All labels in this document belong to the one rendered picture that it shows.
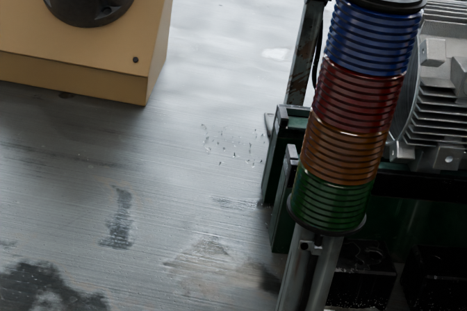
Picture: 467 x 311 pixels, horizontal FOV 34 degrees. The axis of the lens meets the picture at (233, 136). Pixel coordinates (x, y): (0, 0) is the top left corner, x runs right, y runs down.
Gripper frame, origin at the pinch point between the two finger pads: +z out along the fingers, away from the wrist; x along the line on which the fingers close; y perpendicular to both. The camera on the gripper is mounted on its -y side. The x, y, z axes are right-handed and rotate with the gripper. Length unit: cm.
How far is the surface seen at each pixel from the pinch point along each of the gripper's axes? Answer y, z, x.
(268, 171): -23.8, 14.7, -2.0
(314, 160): -15.3, -8.3, -37.7
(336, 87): -11.9, -13.6, -38.0
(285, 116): -19.0, 7.7, -2.6
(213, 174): -31.6, 15.4, 2.9
